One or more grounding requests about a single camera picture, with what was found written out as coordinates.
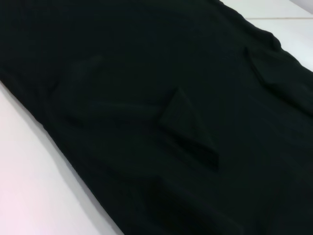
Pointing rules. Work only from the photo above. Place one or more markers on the black shirt with FREE print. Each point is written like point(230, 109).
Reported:
point(146, 73)

